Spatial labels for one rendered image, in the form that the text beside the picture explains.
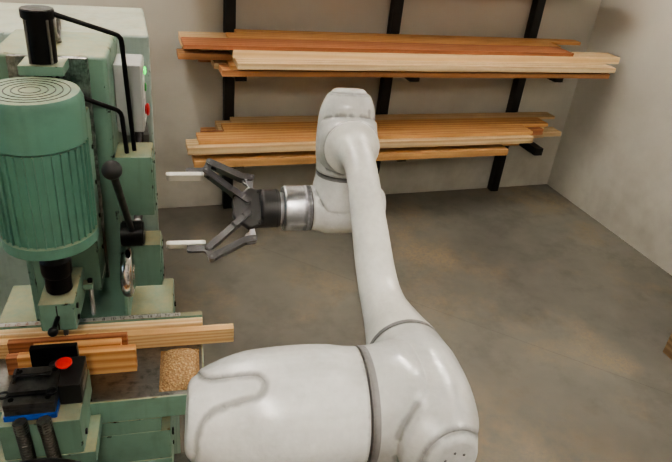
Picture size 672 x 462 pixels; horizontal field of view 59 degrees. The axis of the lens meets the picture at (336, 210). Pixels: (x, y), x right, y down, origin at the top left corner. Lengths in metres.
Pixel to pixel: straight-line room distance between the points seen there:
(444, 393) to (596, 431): 2.20
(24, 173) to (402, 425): 0.79
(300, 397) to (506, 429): 2.09
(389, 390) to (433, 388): 0.05
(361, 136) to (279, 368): 0.52
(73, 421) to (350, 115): 0.76
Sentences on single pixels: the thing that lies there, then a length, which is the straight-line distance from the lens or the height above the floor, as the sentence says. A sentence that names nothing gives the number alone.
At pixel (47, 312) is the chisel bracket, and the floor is 1.05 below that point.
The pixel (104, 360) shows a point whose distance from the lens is 1.40.
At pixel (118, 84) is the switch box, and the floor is 1.43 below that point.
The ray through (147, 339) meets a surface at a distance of 1.45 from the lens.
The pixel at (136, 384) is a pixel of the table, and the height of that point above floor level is 0.90.
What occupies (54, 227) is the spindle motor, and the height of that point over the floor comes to 1.27.
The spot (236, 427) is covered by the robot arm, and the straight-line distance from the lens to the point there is 0.63.
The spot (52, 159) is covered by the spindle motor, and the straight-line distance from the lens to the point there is 1.15.
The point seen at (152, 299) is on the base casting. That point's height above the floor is 0.80.
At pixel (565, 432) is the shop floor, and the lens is 2.78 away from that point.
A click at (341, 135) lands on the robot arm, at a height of 1.49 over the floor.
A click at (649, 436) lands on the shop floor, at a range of 2.95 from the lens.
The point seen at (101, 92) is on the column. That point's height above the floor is 1.44.
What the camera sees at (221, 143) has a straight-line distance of 3.26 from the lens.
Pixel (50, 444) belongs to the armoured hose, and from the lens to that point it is 1.29.
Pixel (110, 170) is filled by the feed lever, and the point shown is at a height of 1.41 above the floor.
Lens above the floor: 1.87
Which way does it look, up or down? 28 degrees down
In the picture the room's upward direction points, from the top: 6 degrees clockwise
